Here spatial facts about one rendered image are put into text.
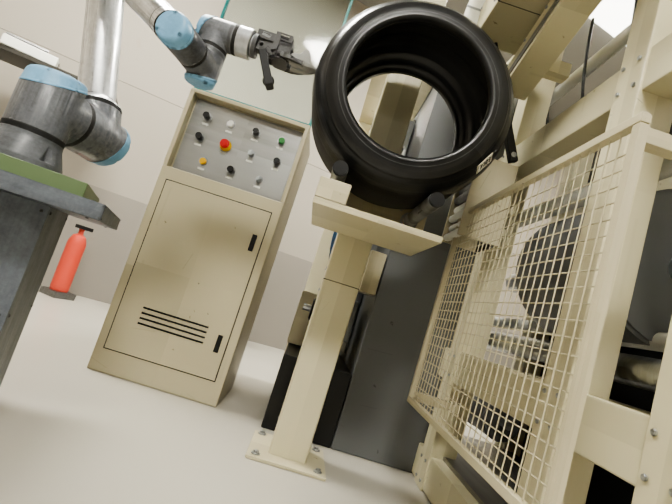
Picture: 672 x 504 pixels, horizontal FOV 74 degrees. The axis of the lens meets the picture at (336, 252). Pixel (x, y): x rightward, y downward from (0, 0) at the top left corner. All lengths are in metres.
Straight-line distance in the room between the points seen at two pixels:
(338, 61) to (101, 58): 0.75
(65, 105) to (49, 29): 3.23
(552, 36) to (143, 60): 3.56
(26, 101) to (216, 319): 1.03
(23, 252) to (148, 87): 3.27
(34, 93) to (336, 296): 1.03
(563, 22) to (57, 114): 1.44
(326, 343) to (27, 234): 0.92
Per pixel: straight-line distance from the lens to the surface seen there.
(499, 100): 1.40
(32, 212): 1.30
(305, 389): 1.58
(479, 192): 1.64
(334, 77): 1.32
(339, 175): 1.23
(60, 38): 4.59
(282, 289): 4.36
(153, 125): 4.34
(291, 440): 1.62
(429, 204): 1.26
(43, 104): 1.40
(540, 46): 1.66
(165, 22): 1.38
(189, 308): 1.96
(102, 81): 1.62
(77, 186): 1.27
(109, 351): 2.08
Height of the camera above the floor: 0.53
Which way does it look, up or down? 7 degrees up
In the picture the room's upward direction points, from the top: 18 degrees clockwise
